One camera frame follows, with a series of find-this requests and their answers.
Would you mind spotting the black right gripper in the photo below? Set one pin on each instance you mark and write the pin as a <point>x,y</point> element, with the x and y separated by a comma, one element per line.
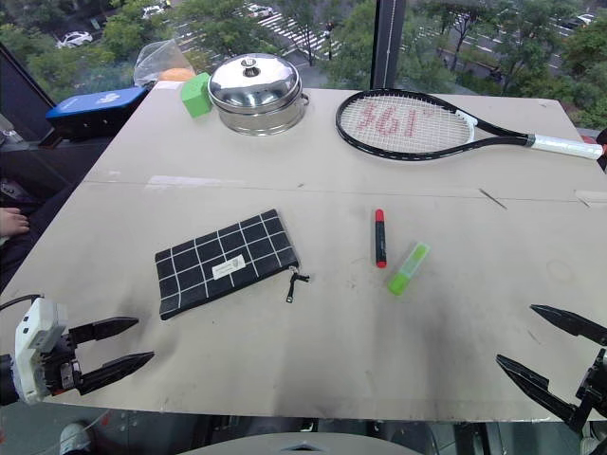
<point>595,379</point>

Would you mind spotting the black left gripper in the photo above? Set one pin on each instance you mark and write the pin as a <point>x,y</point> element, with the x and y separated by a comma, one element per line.
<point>64,362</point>

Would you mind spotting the black grid pencil pouch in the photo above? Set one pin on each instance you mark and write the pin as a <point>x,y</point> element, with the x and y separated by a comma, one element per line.
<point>226,263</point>

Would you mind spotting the blue box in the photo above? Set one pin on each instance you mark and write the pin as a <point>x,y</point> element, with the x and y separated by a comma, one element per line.
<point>92,111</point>

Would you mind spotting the white sneaker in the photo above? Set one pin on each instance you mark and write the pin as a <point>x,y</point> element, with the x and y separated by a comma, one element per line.
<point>75,437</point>

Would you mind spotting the green highlighter pen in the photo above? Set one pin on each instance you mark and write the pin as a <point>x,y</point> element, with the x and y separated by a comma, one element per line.
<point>409,268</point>

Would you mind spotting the black marker with red caps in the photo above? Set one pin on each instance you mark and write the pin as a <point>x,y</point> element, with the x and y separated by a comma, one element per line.
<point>380,238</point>

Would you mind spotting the green foam cube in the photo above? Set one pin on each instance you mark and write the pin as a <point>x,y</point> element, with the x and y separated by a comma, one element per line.
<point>196,96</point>

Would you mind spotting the black and white tennis racket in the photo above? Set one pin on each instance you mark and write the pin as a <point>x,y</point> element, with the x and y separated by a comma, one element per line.
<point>408,124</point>

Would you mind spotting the orange round object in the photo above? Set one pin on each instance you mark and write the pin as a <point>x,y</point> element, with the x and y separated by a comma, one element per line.
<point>176,74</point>

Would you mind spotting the stainless steel pot with lid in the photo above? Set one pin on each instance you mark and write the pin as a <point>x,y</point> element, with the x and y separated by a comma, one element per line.
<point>256,94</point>

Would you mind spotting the clear plastic bag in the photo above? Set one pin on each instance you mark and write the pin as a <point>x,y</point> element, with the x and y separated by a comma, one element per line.
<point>159,59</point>

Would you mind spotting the black window frame post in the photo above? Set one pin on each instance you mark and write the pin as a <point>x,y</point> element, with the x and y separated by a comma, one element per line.
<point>389,42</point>

